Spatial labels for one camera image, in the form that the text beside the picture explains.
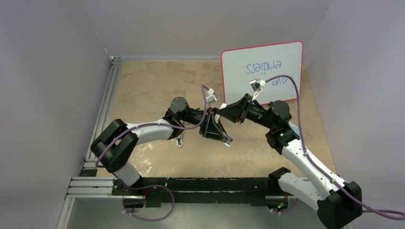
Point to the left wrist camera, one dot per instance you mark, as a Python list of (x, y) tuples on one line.
[(211, 97)]

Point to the red-framed whiteboard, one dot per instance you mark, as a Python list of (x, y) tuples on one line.
[(280, 65)]

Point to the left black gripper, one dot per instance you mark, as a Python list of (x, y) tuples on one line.
[(209, 129)]

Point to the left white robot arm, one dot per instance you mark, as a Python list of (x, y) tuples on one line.
[(114, 146)]

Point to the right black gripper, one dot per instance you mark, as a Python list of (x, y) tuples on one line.
[(236, 111)]

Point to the blue patterned oval case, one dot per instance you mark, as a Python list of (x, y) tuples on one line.
[(295, 128)]

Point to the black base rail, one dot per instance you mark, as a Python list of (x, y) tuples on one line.
[(155, 191)]

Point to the aluminium frame rail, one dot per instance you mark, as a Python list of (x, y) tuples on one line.
[(105, 111)]

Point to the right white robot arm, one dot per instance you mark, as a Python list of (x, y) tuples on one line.
[(336, 202)]

